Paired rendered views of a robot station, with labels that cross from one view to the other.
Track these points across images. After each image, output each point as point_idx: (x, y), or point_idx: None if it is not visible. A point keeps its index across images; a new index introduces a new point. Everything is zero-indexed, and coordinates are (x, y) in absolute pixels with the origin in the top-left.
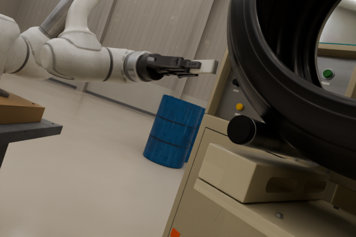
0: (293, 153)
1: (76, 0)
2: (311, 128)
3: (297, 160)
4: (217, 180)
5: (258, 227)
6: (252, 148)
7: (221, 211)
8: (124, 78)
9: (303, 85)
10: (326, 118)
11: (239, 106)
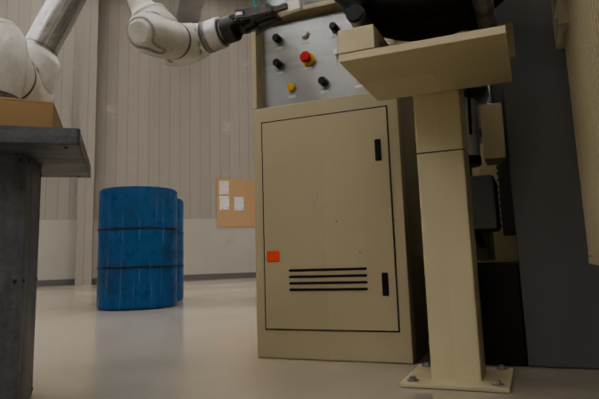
0: None
1: None
2: None
3: None
4: (353, 46)
5: (388, 52)
6: (324, 117)
7: (317, 195)
8: (201, 50)
9: None
10: None
11: (291, 85)
